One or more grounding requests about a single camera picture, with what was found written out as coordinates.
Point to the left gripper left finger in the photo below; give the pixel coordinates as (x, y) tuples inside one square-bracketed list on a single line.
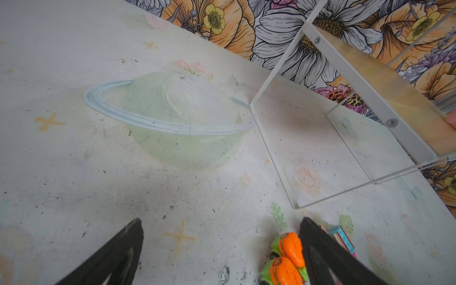
[(115, 263)]

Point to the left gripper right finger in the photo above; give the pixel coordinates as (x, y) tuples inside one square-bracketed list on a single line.
[(328, 263)]

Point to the pink teal striped toy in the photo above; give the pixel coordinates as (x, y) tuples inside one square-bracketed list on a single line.
[(341, 237)]

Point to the pink green striped toy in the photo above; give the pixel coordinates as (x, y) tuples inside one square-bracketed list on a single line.
[(322, 227)]

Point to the orange green toy car upper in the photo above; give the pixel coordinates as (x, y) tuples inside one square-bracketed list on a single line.
[(289, 245)]

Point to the orange green toy car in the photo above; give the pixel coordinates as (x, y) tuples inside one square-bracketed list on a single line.
[(289, 245), (280, 271)]

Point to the orange green toy car lower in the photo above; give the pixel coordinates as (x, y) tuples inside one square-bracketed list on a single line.
[(280, 271)]

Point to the wooden two-tier white-frame shelf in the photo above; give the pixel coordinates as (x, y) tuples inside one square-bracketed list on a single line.
[(417, 38)]

